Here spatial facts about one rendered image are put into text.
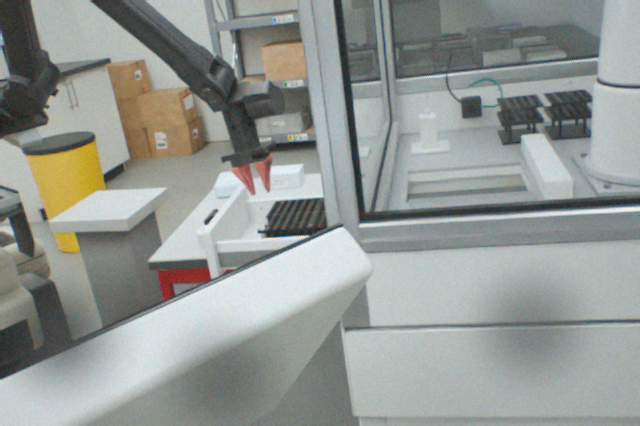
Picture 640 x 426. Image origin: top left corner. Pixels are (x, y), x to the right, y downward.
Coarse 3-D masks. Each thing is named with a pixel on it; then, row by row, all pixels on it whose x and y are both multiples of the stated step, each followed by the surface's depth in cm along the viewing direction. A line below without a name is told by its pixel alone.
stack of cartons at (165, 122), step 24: (120, 72) 553; (144, 72) 574; (120, 96) 562; (144, 96) 558; (168, 96) 553; (192, 96) 576; (144, 120) 567; (168, 120) 562; (192, 120) 571; (144, 144) 575; (168, 144) 571; (192, 144) 569
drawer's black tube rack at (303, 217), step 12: (288, 204) 146; (300, 204) 145; (312, 204) 144; (276, 216) 140; (288, 216) 139; (300, 216) 138; (312, 216) 137; (324, 216) 136; (276, 228) 133; (288, 228) 133; (300, 228) 132; (312, 228) 131; (324, 228) 131
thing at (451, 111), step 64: (384, 0) 70; (448, 0) 69; (512, 0) 68; (576, 0) 67; (384, 64) 73; (448, 64) 72; (512, 64) 70; (576, 64) 69; (384, 128) 75; (448, 128) 74; (512, 128) 73; (576, 128) 72; (384, 192) 78; (448, 192) 77; (512, 192) 76; (576, 192) 75
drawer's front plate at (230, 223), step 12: (240, 192) 150; (228, 204) 143; (240, 204) 149; (216, 216) 137; (228, 216) 141; (240, 216) 149; (216, 228) 133; (228, 228) 140; (240, 228) 148; (204, 240) 130; (216, 240) 132; (228, 240) 140; (216, 252) 132; (216, 264) 131; (216, 276) 132
